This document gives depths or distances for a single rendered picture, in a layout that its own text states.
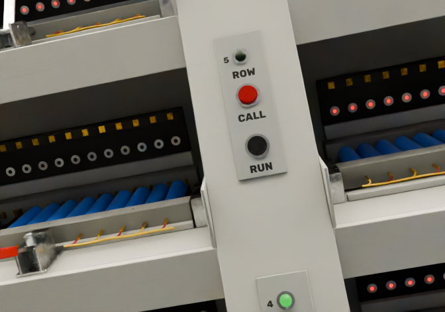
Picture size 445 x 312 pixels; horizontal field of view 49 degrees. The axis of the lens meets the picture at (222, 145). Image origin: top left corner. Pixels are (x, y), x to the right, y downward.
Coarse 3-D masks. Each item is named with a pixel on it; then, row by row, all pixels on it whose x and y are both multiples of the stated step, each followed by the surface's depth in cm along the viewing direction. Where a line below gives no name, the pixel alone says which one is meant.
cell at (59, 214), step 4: (68, 200) 55; (72, 200) 54; (64, 204) 53; (68, 204) 53; (72, 204) 54; (76, 204) 54; (60, 208) 52; (64, 208) 52; (68, 208) 52; (72, 208) 53; (56, 212) 51; (60, 212) 51; (64, 212) 51; (68, 212) 52; (52, 216) 50; (56, 216) 50; (60, 216) 50; (64, 216) 51; (48, 220) 49; (52, 220) 49
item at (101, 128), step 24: (120, 120) 57; (144, 120) 57; (168, 120) 57; (0, 144) 58; (24, 144) 58; (48, 144) 58; (72, 144) 58; (96, 144) 58; (120, 144) 58; (168, 144) 58; (0, 168) 59; (48, 168) 59; (72, 168) 59
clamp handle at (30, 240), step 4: (24, 236) 42; (28, 236) 42; (32, 236) 42; (28, 240) 42; (32, 240) 42; (28, 244) 42; (32, 244) 42; (0, 248) 36; (4, 248) 37; (8, 248) 37; (12, 248) 38; (16, 248) 38; (20, 248) 39; (24, 248) 40; (28, 248) 41; (32, 248) 41; (0, 252) 36; (4, 252) 37; (8, 252) 37; (12, 252) 38; (16, 252) 38; (20, 252) 39; (0, 256) 36; (4, 256) 37; (8, 256) 37; (12, 256) 38
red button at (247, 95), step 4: (240, 88) 40; (244, 88) 40; (248, 88) 40; (252, 88) 40; (240, 92) 40; (244, 92) 40; (248, 92) 40; (252, 92) 40; (256, 92) 40; (240, 96) 40; (244, 96) 40; (248, 96) 40; (252, 96) 40; (256, 96) 40; (240, 100) 40; (244, 100) 40; (248, 100) 40; (252, 100) 40; (248, 104) 40
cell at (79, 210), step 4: (84, 200) 53; (88, 200) 53; (92, 200) 54; (80, 204) 52; (84, 204) 52; (88, 204) 52; (92, 204) 53; (76, 208) 51; (80, 208) 51; (84, 208) 51; (88, 208) 52; (72, 212) 50; (76, 212) 50; (80, 212) 50; (84, 212) 51; (68, 216) 49; (72, 216) 49
